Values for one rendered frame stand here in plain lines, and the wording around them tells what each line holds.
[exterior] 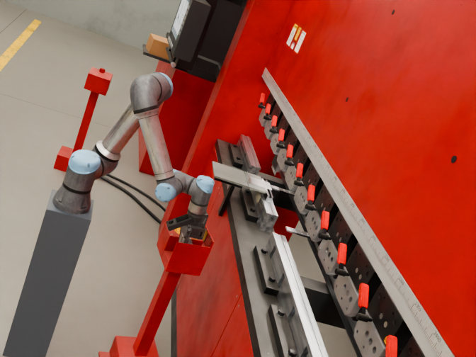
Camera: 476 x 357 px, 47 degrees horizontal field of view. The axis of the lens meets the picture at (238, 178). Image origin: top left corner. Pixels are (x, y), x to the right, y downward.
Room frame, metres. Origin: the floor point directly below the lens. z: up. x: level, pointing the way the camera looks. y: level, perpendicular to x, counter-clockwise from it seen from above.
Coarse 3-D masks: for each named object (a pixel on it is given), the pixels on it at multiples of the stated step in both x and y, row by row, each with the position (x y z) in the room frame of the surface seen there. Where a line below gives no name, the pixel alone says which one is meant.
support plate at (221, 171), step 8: (216, 168) 2.48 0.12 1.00; (224, 168) 2.53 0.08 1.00; (232, 168) 2.58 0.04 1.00; (216, 176) 2.39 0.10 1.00; (224, 176) 2.42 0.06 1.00; (232, 176) 2.47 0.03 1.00; (240, 176) 2.51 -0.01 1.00; (256, 176) 2.60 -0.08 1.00; (240, 184) 2.42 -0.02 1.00; (264, 192) 2.45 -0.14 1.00
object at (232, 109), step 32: (256, 0) 3.30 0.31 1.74; (288, 0) 3.35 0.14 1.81; (256, 32) 3.32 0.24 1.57; (224, 64) 3.48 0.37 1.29; (256, 64) 3.34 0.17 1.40; (224, 96) 3.31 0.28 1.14; (256, 96) 3.36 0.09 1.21; (224, 128) 3.33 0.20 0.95; (256, 128) 3.38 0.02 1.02; (192, 160) 3.30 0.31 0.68; (160, 224) 3.54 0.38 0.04; (288, 224) 3.51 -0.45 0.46
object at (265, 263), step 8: (256, 248) 2.06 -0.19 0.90; (264, 248) 2.09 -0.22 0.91; (256, 256) 2.01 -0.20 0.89; (264, 256) 2.01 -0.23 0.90; (264, 264) 1.95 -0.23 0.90; (264, 272) 1.89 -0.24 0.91; (272, 272) 1.92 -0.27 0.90; (264, 280) 1.84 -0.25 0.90; (264, 288) 1.80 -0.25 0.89; (272, 288) 1.80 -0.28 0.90
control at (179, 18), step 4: (184, 0) 3.63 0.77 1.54; (188, 0) 3.48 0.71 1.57; (180, 4) 3.73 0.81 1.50; (184, 4) 3.57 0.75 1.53; (180, 8) 3.68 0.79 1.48; (184, 8) 3.52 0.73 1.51; (180, 12) 3.63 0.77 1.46; (184, 12) 3.48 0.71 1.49; (176, 16) 3.71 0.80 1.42; (180, 16) 3.57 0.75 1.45; (176, 20) 3.66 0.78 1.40; (180, 20) 3.53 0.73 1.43; (176, 24) 3.60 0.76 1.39; (180, 24) 3.48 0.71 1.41; (172, 28) 3.71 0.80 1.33; (176, 28) 3.55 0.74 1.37; (176, 32) 3.50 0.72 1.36; (176, 36) 3.45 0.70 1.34
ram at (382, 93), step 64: (320, 0) 2.84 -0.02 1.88; (384, 0) 2.09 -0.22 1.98; (448, 0) 1.66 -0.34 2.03; (320, 64) 2.43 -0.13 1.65; (384, 64) 1.85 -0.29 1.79; (448, 64) 1.50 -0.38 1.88; (320, 128) 2.11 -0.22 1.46; (384, 128) 1.65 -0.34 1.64; (448, 128) 1.36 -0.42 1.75; (384, 192) 1.48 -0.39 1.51; (448, 192) 1.23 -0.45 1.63; (448, 256) 1.12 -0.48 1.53; (448, 320) 1.02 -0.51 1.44
